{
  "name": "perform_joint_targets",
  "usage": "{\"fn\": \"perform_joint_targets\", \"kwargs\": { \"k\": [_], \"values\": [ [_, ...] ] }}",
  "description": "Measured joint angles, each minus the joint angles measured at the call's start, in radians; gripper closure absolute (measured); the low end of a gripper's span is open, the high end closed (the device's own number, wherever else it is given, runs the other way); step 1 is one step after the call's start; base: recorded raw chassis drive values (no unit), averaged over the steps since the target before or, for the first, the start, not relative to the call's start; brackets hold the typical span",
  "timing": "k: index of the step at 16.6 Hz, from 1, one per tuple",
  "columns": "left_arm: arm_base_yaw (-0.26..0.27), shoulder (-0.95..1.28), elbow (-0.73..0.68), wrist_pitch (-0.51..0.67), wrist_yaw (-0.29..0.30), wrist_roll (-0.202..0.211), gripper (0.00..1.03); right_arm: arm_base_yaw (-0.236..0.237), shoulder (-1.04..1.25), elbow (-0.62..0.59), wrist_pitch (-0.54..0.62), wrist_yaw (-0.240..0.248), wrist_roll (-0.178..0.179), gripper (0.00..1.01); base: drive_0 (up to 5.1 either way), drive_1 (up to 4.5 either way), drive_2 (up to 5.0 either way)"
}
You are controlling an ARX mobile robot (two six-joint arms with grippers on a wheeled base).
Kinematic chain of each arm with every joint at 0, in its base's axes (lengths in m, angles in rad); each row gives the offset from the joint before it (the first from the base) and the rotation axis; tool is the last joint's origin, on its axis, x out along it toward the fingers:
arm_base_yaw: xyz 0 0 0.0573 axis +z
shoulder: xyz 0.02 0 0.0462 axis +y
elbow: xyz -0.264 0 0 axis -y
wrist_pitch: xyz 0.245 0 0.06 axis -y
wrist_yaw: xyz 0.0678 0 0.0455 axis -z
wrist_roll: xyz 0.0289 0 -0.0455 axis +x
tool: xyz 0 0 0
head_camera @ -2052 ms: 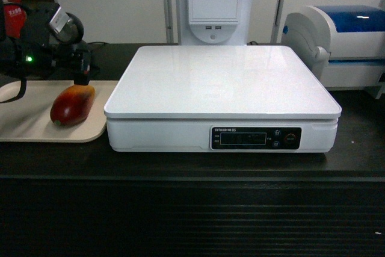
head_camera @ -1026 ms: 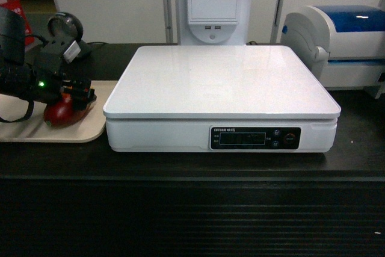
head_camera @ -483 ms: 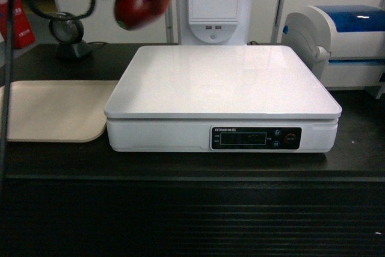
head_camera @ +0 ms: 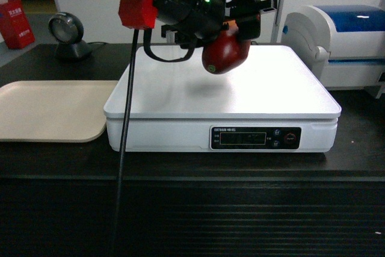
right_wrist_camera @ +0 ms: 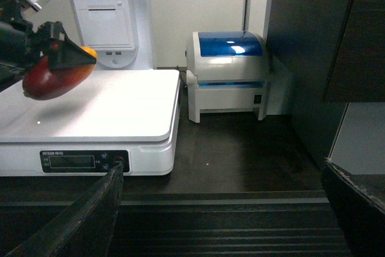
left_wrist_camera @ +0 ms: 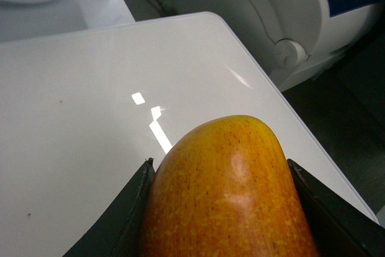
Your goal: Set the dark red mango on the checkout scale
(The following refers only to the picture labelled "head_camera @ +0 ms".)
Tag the white and blue label printer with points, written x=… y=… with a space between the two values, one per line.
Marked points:
x=342 y=45

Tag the red block on arm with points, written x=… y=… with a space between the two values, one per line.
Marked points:
x=138 y=14

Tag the red box with white text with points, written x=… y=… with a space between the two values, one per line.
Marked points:
x=15 y=28

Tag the dark red mango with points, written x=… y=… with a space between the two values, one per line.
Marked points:
x=225 y=53

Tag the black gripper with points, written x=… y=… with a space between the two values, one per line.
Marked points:
x=199 y=22

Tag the white electronic scale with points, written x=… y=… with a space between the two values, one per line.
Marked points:
x=270 y=103

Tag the black round barcode scanner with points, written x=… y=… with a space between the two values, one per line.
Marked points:
x=68 y=30

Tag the beige plastic tray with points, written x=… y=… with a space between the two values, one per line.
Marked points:
x=54 y=111

